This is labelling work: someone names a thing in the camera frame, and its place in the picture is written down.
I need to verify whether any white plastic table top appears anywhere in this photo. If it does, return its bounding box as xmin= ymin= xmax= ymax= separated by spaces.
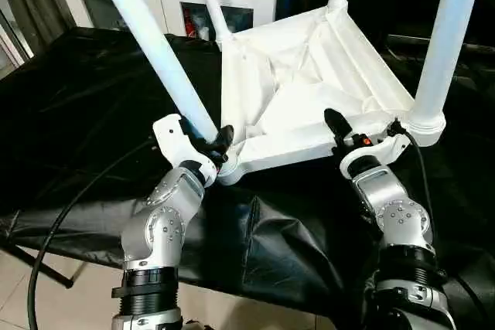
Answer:
xmin=217 ymin=7 xmax=448 ymax=185

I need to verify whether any silver metal rod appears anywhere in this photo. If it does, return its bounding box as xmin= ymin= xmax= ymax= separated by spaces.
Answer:
xmin=385 ymin=33 xmax=425 ymax=46

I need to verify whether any black table mat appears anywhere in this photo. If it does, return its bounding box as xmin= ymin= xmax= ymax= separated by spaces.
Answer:
xmin=0 ymin=27 xmax=495 ymax=323

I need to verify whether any black metal table leg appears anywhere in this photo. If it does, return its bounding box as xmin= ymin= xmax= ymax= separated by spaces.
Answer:
xmin=0 ymin=241 xmax=74 ymax=288

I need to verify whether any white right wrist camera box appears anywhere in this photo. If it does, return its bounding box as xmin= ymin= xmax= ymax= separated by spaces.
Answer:
xmin=339 ymin=134 xmax=415 ymax=181

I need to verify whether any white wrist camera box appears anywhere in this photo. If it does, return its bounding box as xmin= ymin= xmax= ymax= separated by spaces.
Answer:
xmin=152 ymin=114 xmax=220 ymax=185
xmin=339 ymin=134 xmax=415 ymax=181

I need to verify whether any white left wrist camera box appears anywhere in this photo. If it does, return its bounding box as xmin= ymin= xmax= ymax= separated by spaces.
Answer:
xmin=152 ymin=114 xmax=220 ymax=185

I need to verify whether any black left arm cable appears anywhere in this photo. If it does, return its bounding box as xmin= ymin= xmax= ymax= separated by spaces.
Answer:
xmin=27 ymin=138 xmax=155 ymax=330

